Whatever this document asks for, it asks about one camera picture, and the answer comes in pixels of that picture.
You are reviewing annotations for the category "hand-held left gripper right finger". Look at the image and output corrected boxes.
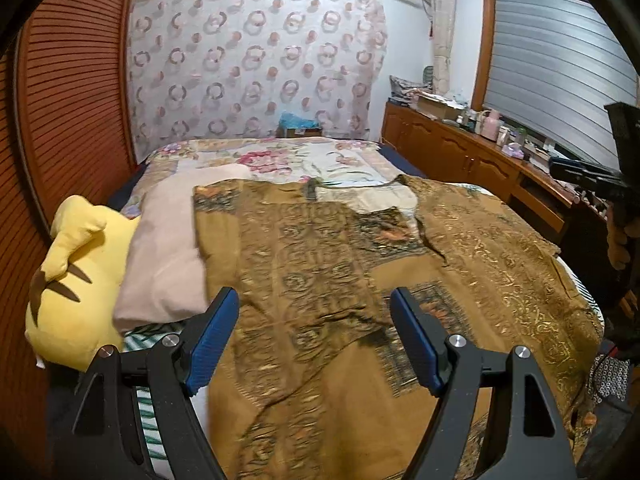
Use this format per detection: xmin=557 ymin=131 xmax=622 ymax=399
xmin=390 ymin=287 xmax=581 ymax=480

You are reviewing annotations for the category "floral quilt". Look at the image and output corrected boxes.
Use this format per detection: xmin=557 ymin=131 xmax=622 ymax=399
xmin=120 ymin=137 xmax=418 ymax=221

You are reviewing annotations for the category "pink pillow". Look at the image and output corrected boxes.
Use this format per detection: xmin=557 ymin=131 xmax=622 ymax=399
xmin=113 ymin=164 xmax=253 ymax=335

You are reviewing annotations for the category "brown patterned garment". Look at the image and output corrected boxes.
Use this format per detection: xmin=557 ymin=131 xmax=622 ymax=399
xmin=192 ymin=174 xmax=607 ymax=480

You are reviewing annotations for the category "black white dotted cloth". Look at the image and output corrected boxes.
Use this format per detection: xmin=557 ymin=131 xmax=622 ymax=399
xmin=589 ymin=354 xmax=630 ymax=403

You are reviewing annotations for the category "grey window blind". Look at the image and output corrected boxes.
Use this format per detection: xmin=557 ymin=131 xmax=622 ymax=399
xmin=487 ymin=0 xmax=640 ymax=172

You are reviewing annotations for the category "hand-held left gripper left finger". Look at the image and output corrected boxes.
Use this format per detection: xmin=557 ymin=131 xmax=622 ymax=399
xmin=50 ymin=286 xmax=240 ymax=480

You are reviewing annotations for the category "open cardboard box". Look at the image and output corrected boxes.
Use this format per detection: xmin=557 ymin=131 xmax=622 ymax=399
xmin=416 ymin=93 xmax=465 ymax=121

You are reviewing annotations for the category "white wrapped pipe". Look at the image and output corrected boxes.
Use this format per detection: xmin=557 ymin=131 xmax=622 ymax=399
xmin=429 ymin=0 xmax=458 ymax=97

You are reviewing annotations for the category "stack of folded cloths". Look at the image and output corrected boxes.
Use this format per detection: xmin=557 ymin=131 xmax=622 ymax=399
xmin=388 ymin=74 xmax=434 ymax=107

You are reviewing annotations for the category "wooden louvered wardrobe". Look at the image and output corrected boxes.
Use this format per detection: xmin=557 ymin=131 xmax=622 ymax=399
xmin=0 ymin=0 xmax=142 ymax=480

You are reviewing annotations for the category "pink bottle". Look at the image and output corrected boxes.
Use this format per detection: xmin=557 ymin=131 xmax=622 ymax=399
xmin=482 ymin=109 xmax=503 ymax=139

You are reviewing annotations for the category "yellow plush toy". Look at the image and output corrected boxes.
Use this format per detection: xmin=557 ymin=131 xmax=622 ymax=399
xmin=25 ymin=195 xmax=144 ymax=372

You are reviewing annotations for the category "long wooden cabinet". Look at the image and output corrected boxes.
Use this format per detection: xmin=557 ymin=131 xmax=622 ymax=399
xmin=381 ymin=101 xmax=618 ymax=261

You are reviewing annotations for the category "teal cloth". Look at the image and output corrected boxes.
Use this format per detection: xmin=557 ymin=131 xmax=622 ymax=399
xmin=278 ymin=112 xmax=321 ymax=131

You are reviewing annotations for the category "circle patterned wall cloth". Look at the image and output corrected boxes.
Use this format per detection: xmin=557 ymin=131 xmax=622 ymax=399
xmin=127 ymin=0 xmax=389 ymax=167

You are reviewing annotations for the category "person's right forearm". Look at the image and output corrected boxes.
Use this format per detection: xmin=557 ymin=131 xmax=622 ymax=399
xmin=602 ymin=260 xmax=640 ymax=361

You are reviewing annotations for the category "person's right hand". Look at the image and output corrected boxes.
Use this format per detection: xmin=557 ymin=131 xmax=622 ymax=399
xmin=606 ymin=205 xmax=634 ymax=271

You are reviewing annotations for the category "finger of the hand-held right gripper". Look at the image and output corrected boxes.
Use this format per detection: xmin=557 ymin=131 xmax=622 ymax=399
xmin=547 ymin=157 xmax=627 ymax=197

